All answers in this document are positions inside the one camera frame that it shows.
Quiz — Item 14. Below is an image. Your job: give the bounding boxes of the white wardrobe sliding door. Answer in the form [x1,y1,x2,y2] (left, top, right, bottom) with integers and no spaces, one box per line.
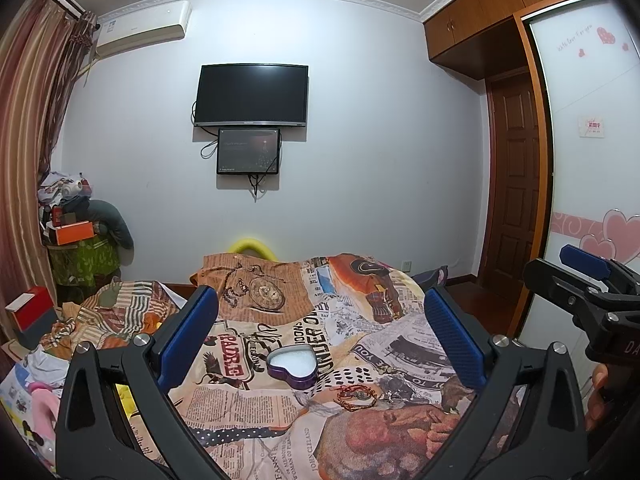
[516,0,640,361]

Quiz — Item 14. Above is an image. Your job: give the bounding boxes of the brown wooden door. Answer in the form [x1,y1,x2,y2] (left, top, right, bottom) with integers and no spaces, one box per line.
[480,74,539,301]

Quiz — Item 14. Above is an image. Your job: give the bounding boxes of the purple heart-shaped tin box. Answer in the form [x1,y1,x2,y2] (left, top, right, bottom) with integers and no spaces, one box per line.
[266,344,318,390]

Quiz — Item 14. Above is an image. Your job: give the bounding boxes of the clutter pile of clothes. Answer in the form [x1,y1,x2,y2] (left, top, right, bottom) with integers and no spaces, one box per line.
[37,171,92,224]

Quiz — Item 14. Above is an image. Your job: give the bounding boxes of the small black wall screen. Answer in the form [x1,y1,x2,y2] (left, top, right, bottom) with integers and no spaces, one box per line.
[217,128,281,176]

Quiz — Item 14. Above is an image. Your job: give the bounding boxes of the green patterned cloth bundle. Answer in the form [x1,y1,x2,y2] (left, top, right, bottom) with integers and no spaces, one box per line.
[48,235,120,287]

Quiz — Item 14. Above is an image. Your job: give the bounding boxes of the red braided bracelet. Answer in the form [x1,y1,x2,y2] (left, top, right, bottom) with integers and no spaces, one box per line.
[335,383,381,412]

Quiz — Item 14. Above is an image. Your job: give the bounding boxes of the orange box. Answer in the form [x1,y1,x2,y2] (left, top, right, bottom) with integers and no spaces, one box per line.
[52,221,94,246]

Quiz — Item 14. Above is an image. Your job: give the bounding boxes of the white air conditioner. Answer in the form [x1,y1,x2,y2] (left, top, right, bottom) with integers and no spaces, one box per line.
[96,0,192,58]

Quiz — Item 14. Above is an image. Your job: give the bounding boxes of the newspaper print bed quilt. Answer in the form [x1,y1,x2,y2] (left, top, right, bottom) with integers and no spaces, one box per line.
[39,251,526,480]

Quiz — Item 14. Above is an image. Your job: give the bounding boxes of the red and white box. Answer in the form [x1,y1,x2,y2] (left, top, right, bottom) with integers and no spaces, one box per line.
[6,286,53,332]

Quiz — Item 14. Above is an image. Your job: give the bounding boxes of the yellow curved tube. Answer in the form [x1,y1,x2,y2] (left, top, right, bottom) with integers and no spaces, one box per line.
[228,237,278,261]

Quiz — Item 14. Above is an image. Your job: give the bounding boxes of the black wall television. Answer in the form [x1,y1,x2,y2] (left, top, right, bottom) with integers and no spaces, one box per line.
[193,63,309,127]

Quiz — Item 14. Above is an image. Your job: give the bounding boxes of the striped red curtain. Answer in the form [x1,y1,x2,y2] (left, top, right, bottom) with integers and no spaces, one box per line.
[1,0,96,339]

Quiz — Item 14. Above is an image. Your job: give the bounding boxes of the right human hand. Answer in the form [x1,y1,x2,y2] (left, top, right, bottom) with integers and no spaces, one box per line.
[585,364,608,431]

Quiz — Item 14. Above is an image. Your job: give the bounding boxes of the grey stuffed pillow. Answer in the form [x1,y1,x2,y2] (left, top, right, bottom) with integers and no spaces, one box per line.
[87,200,134,250]

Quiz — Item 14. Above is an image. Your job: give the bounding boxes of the wooden overhead cabinet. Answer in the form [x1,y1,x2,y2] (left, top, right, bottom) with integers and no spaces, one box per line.
[424,0,564,80]

